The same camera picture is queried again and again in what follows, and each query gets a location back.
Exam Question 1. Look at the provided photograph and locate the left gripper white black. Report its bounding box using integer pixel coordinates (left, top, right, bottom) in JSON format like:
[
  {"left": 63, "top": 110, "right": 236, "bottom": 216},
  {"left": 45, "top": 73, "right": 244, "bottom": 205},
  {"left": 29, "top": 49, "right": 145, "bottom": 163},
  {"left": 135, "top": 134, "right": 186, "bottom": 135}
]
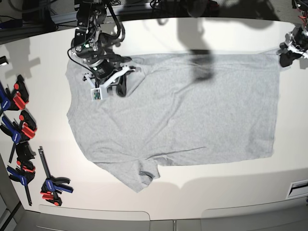
[{"left": 277, "top": 31, "right": 308, "bottom": 67}]

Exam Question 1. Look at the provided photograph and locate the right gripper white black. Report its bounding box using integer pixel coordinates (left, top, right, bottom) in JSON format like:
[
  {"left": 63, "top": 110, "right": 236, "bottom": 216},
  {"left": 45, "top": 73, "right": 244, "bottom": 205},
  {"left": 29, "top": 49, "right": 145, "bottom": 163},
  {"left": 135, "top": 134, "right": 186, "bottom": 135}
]
[{"left": 83, "top": 60, "right": 137, "bottom": 97}]

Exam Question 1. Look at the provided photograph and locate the grey T-shirt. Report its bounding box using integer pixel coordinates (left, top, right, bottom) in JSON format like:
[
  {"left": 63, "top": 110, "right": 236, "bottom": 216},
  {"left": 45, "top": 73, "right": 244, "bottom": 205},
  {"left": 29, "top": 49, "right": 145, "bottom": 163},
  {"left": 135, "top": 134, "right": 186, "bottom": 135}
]
[{"left": 66, "top": 52, "right": 280, "bottom": 192}]

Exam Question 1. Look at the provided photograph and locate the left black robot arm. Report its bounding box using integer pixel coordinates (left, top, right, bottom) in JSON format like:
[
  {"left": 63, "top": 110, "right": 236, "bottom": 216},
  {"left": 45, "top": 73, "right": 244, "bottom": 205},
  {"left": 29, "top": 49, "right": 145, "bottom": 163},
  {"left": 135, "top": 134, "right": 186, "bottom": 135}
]
[{"left": 278, "top": 0, "right": 308, "bottom": 68}]

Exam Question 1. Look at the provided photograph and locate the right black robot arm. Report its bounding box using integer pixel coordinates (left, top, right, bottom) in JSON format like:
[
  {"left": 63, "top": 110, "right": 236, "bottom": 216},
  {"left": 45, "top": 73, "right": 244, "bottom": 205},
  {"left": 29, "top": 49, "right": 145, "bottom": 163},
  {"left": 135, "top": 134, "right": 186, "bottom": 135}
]
[{"left": 67, "top": 0, "right": 136, "bottom": 100}]

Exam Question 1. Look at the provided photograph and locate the blue red bar clamp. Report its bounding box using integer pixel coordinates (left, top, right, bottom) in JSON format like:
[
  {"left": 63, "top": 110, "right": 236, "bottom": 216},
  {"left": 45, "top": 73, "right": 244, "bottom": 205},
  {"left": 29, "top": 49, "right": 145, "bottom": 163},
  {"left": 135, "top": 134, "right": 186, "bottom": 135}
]
[
  {"left": 0, "top": 110, "right": 37, "bottom": 163},
  {"left": 38, "top": 146, "right": 74, "bottom": 206},
  {"left": 6, "top": 141, "right": 37, "bottom": 206},
  {"left": 0, "top": 75, "right": 29, "bottom": 115}
]

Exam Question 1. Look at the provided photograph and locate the top blue red bar clamp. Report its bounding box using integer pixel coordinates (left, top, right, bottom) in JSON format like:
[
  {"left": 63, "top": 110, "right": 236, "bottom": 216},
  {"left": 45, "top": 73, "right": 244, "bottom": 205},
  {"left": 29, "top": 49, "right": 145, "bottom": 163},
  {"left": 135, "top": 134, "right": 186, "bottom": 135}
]
[{"left": 0, "top": 75, "right": 29, "bottom": 115}]

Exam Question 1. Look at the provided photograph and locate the right blue red bar clamp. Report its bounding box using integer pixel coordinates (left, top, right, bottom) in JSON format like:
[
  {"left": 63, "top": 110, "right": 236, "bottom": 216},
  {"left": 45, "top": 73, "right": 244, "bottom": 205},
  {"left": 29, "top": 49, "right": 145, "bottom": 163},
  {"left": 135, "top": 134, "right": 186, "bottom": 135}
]
[{"left": 38, "top": 146, "right": 74, "bottom": 206}]

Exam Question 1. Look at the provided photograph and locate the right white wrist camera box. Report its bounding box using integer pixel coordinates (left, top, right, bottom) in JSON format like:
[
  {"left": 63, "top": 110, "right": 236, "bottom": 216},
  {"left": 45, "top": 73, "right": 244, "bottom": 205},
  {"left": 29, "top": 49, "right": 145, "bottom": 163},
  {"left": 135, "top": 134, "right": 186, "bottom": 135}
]
[{"left": 90, "top": 87, "right": 108, "bottom": 101}]

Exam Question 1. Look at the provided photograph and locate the white slotted wall plate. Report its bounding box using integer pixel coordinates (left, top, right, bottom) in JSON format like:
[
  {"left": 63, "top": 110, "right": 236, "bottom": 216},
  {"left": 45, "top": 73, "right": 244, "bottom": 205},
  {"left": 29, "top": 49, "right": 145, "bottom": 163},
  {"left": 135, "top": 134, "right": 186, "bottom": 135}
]
[{"left": 286, "top": 180, "right": 308, "bottom": 200}]

